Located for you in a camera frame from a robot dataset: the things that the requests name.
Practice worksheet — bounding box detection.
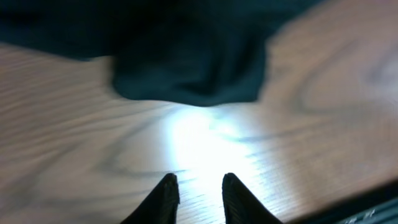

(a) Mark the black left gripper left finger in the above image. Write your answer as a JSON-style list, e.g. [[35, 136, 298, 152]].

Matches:
[[120, 173, 180, 224]]

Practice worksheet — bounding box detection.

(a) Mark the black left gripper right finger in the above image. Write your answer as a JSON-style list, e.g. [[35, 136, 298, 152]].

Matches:
[[222, 173, 282, 224]]

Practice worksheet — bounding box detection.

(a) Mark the black t-shirt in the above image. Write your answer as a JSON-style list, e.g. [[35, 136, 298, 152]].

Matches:
[[1, 0, 315, 106]]

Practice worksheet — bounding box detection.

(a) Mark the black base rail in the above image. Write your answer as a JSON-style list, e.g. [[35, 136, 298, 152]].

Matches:
[[292, 180, 397, 224]]

